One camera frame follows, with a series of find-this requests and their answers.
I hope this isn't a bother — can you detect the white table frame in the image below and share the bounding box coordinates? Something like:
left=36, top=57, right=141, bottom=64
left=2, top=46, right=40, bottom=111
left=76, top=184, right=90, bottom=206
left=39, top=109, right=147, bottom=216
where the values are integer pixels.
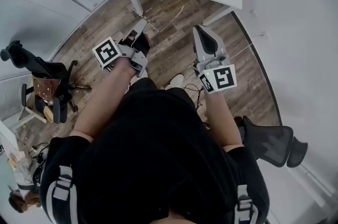
left=10, top=104, right=48, bottom=131

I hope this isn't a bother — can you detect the black cable tangle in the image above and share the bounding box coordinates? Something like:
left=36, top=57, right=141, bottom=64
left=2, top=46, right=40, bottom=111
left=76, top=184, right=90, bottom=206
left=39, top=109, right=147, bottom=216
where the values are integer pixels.
left=27, top=142, right=50, bottom=184

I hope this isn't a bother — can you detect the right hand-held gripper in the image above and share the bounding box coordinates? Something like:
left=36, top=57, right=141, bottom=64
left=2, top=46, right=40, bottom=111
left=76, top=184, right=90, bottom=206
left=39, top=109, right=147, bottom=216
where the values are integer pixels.
left=193, top=24, right=237, bottom=95

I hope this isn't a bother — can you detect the black floor cable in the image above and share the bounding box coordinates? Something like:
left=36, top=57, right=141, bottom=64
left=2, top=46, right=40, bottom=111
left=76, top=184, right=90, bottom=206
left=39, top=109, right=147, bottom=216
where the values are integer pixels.
left=182, top=82, right=205, bottom=110

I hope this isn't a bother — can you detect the yellow item on chair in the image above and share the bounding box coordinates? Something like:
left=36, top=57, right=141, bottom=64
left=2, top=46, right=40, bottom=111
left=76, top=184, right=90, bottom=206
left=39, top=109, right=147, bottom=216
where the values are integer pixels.
left=43, top=106, right=55, bottom=123

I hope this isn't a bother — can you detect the brown patterned bag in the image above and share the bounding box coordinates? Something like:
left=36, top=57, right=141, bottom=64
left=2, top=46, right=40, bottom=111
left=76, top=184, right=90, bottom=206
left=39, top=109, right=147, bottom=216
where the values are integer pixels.
left=31, top=72, right=60, bottom=107

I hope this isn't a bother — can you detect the person's left hand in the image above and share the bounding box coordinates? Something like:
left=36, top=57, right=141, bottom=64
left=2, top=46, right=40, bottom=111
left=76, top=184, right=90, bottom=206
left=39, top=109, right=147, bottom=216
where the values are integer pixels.
left=123, top=32, right=152, bottom=59

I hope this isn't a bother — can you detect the grey harness shoulder strap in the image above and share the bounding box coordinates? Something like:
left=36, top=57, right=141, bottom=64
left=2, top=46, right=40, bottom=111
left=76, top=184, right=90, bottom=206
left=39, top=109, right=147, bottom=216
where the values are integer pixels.
left=233, top=184, right=261, bottom=224
left=46, top=164, right=79, bottom=224

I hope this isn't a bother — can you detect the black mesh office chair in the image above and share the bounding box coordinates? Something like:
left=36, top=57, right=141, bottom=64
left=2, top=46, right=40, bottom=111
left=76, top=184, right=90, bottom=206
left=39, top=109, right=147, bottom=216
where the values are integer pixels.
left=233, top=115, right=309, bottom=169

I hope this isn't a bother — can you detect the thin beige cord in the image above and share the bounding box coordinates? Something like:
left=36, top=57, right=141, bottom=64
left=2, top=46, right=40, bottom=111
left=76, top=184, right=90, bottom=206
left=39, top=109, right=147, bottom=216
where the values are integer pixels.
left=131, top=5, right=185, bottom=32

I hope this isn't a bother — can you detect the person's black clothed body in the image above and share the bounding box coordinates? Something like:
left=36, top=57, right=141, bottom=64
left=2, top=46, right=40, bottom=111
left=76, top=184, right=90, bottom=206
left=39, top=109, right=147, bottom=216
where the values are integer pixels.
left=39, top=77, right=270, bottom=224

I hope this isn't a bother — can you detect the cream floor cable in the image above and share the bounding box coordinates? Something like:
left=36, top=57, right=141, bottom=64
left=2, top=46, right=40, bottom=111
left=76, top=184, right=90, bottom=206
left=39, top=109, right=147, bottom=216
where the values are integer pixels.
left=229, top=43, right=255, bottom=60

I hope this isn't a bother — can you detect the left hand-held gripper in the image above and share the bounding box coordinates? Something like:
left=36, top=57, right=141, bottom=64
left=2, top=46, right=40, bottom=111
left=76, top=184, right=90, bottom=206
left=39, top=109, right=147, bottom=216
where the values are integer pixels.
left=92, top=18, right=148, bottom=78

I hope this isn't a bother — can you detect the white shoe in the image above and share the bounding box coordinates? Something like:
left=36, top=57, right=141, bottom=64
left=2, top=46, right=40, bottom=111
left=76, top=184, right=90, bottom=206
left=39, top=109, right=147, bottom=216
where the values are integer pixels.
left=165, top=73, right=185, bottom=90

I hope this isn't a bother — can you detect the person's left forearm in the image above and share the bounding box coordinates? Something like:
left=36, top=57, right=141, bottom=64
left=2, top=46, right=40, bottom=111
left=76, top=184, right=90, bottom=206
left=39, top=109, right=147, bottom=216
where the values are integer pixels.
left=70, top=58, right=139, bottom=143

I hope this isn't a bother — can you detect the person's right forearm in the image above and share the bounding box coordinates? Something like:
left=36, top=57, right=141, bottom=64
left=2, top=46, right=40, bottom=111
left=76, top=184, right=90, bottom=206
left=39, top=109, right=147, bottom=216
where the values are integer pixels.
left=204, top=89, right=244, bottom=151

